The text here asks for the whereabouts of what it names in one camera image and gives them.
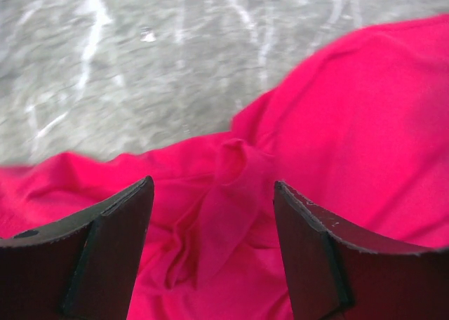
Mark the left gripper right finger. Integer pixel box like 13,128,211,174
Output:
274,182,448,320

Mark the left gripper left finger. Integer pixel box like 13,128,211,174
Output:
1,177,154,319

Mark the pink t shirt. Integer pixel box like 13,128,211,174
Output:
1,14,448,319

